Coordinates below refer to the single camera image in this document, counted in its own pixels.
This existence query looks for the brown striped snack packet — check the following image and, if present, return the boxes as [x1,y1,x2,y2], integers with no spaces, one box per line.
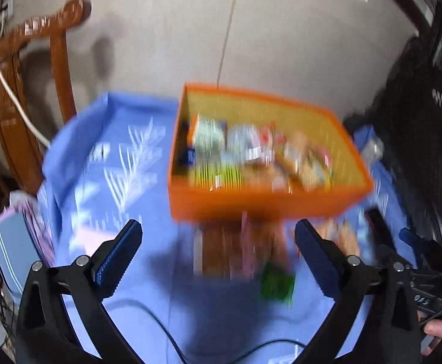
[192,224,246,277]

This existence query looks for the green snack packet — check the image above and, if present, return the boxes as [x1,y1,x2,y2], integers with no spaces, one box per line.
[259,263,296,306]

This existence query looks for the person's right hand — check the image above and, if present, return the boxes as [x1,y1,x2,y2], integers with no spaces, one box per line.
[418,313,442,355]

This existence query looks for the clear packet of white candies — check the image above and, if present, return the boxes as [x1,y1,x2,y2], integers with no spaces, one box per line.
[192,116,229,165]

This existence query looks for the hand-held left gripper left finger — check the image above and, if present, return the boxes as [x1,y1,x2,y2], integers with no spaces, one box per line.
[16,219,143,364]

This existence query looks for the orange box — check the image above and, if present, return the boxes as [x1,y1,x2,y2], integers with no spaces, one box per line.
[167,81,376,222]

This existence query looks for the black ribbed cover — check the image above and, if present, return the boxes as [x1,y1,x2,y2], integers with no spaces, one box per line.
[342,0,442,274]

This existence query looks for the white cable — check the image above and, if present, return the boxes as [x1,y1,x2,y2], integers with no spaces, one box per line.
[0,5,52,149]

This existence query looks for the clear packet of brown bread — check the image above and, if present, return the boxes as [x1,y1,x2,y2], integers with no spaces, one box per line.
[317,218,363,260]

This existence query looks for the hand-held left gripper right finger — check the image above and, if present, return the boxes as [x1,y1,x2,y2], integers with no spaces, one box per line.
[295,218,423,364]

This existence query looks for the small clear plastic packet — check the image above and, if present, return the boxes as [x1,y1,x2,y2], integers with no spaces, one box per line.
[359,136,385,163]

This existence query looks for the yellow-green snack packet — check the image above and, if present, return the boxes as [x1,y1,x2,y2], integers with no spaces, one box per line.
[192,161,246,191]

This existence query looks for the dark red snack bar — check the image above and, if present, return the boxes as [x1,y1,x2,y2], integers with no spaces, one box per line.
[364,208,394,249]

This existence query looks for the pale blue pink box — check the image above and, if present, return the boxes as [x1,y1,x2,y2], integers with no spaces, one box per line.
[0,191,56,298]

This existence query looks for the black cable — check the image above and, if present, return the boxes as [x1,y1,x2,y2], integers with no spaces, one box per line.
[101,299,309,364]

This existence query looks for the blue printed tablecloth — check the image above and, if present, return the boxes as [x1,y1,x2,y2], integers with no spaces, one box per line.
[42,91,420,364]

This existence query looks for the pink-edged bread packet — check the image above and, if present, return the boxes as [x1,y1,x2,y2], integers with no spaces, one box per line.
[282,133,337,192]

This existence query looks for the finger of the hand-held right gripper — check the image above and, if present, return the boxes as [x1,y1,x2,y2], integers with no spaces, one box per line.
[398,227,442,274]

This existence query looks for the carved wooden chair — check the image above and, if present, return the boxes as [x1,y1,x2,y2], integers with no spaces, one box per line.
[0,0,93,205]

